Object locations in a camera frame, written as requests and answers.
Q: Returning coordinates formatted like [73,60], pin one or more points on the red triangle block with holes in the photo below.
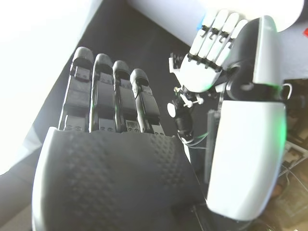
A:
[305,32]

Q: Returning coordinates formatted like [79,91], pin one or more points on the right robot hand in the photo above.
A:
[108,180]

